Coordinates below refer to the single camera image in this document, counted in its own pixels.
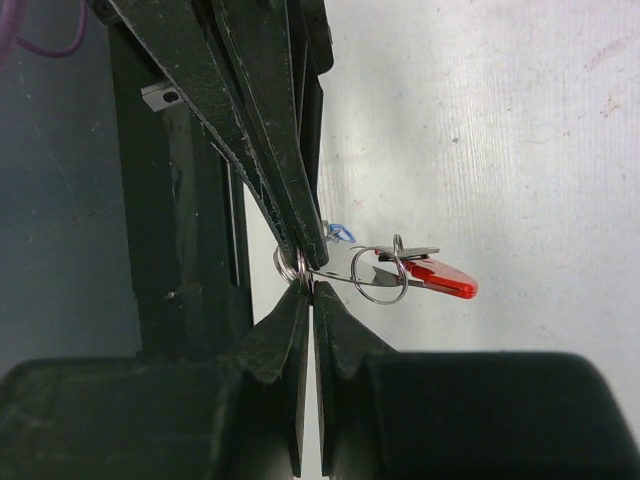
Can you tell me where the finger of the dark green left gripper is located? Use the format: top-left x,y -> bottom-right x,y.
200,1 -> 329,268
113,1 -> 298,263

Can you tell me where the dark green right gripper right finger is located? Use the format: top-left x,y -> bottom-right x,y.
313,282 -> 639,479

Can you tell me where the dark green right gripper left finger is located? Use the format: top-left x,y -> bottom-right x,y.
1,281 -> 309,479

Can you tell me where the red-handled metal keyring holder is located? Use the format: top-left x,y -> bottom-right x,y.
272,233 -> 479,305

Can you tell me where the blue key tag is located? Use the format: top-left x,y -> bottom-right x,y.
327,223 -> 356,244

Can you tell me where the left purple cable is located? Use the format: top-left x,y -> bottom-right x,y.
0,0 -> 90,59

